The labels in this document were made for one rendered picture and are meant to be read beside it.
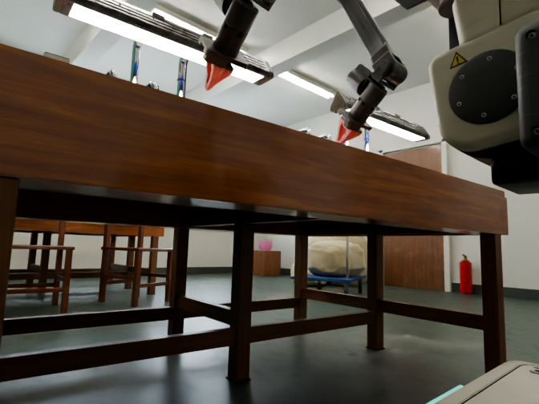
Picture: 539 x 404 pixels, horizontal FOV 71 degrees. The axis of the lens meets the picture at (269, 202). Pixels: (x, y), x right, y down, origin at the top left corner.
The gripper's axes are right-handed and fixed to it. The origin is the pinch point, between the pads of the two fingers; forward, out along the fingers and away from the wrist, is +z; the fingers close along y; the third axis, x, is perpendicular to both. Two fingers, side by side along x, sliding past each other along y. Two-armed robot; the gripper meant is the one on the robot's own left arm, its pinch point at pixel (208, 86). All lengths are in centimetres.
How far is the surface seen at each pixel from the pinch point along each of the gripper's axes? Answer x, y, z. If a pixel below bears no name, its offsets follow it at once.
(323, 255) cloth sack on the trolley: -99, -250, 186
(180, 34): -26.9, 0.2, 0.4
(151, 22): -27.1, 8.4, 0.2
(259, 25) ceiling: -325, -189, 59
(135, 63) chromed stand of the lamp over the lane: -36.1, 6.1, 16.6
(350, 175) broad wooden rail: 20.8, -36.1, 2.1
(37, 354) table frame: 22, 23, 79
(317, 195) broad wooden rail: 26.0, -23.9, 6.1
